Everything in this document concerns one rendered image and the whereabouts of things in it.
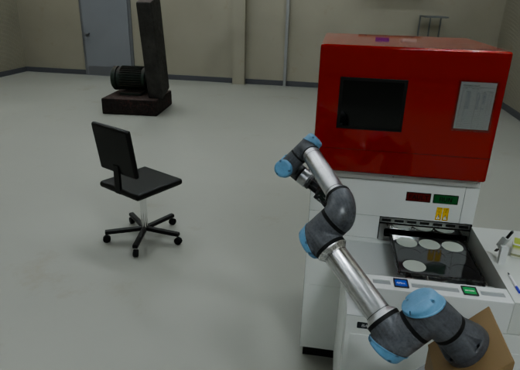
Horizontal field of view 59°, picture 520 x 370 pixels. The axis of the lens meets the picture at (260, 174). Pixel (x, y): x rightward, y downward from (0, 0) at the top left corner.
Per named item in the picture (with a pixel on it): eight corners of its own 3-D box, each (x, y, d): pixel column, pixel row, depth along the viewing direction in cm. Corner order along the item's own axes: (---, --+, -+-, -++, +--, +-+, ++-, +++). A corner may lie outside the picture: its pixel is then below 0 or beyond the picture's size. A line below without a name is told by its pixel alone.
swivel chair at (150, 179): (124, 217, 441) (114, 108, 402) (193, 224, 434) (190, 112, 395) (91, 255, 378) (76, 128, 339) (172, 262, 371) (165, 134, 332)
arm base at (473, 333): (494, 354, 132) (470, 332, 131) (449, 375, 139) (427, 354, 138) (484, 318, 145) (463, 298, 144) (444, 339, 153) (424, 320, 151)
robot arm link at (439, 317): (467, 326, 134) (436, 296, 132) (431, 352, 138) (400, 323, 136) (456, 303, 145) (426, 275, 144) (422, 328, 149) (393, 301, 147)
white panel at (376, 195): (307, 234, 249) (313, 164, 235) (465, 249, 238) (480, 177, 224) (307, 236, 247) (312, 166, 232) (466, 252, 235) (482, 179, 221)
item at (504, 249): (492, 257, 203) (498, 230, 198) (501, 258, 203) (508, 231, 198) (497, 264, 198) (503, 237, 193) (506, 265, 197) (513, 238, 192)
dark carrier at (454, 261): (391, 235, 234) (391, 234, 234) (463, 242, 230) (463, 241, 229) (400, 272, 203) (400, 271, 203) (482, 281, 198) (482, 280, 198)
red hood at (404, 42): (318, 129, 297) (325, 32, 276) (449, 138, 286) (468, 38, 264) (311, 169, 228) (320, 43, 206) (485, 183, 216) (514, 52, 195)
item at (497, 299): (360, 301, 194) (364, 273, 189) (498, 318, 187) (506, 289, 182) (361, 316, 186) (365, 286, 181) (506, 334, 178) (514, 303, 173)
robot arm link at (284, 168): (288, 149, 188) (295, 149, 198) (268, 168, 191) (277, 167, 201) (300, 163, 186) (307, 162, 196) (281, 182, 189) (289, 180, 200)
